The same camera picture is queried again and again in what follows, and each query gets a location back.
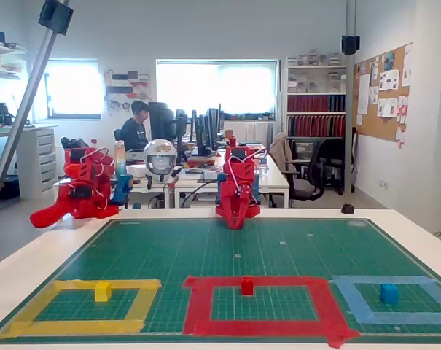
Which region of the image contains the white wall shelf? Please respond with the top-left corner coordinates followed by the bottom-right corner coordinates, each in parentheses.
top-left (0, 31), bottom-right (28, 80)

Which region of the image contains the black computer monitor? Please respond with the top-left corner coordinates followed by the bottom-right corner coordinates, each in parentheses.
top-left (174, 109), bottom-right (190, 163)
top-left (205, 104), bottom-right (224, 150)
top-left (190, 109), bottom-right (212, 156)
top-left (148, 101), bottom-right (177, 144)

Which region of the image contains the white drawer cabinet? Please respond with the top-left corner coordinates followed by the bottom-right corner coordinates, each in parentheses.
top-left (17, 125), bottom-right (58, 200)

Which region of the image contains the white bookshelf with binders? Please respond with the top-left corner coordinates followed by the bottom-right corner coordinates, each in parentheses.
top-left (284, 49), bottom-right (348, 139)

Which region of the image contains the colourful drink bottle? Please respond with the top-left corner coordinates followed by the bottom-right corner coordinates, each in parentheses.
top-left (114, 140), bottom-right (128, 179)

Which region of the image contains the green cutting mat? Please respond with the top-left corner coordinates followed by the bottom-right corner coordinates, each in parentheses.
top-left (0, 217), bottom-right (441, 344)

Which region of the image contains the red tape square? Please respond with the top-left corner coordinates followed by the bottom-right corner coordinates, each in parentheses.
top-left (182, 275), bottom-right (362, 349)

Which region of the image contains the wide bright window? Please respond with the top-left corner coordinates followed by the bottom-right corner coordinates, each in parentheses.
top-left (155, 58), bottom-right (280, 120)

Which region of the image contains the cork pin board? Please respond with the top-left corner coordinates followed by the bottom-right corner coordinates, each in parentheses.
top-left (353, 42), bottom-right (414, 149)

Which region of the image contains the wall tool organizer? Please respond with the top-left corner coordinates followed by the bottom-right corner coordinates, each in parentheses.
top-left (104, 69), bottom-right (152, 114)

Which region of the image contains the white leader arm cable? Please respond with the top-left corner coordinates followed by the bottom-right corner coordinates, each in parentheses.
top-left (79, 147), bottom-right (111, 212)

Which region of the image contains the blue cube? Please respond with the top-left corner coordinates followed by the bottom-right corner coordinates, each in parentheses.
top-left (379, 283), bottom-right (399, 305)

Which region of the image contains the black office chair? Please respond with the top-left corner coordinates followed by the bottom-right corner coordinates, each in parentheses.
top-left (284, 140), bottom-right (327, 209)
top-left (314, 137), bottom-right (347, 196)

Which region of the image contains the white helmet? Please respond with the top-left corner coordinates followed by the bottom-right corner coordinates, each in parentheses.
top-left (143, 139), bottom-right (178, 183)

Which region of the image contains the white red servo cable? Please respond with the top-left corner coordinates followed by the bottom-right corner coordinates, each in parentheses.
top-left (227, 147), bottom-right (268, 201)

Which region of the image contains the blue tape square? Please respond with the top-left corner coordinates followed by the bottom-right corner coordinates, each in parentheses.
top-left (329, 275), bottom-right (441, 325)

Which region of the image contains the small bright window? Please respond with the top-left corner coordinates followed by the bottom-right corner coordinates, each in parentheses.
top-left (44, 59), bottom-right (103, 120)

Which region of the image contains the yellow tape square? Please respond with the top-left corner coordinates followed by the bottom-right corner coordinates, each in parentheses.
top-left (0, 279), bottom-right (162, 340)

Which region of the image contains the red leader arm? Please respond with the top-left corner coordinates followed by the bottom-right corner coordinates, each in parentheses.
top-left (29, 147), bottom-right (120, 230)

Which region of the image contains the seated person in dark top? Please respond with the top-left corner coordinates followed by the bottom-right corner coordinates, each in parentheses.
top-left (114, 101), bottom-right (152, 152)

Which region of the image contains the yellow cube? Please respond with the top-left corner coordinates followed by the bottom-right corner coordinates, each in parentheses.
top-left (94, 281), bottom-right (113, 303)

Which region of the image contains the black bag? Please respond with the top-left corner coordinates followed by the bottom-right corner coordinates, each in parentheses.
top-left (61, 136), bottom-right (90, 150)

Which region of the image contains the black pole bracket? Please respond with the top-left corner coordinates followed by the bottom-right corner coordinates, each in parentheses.
top-left (37, 0), bottom-right (74, 36)
top-left (341, 34), bottom-right (361, 55)

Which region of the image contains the beige jacket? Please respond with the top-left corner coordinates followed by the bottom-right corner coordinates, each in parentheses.
top-left (270, 131), bottom-right (297, 172)

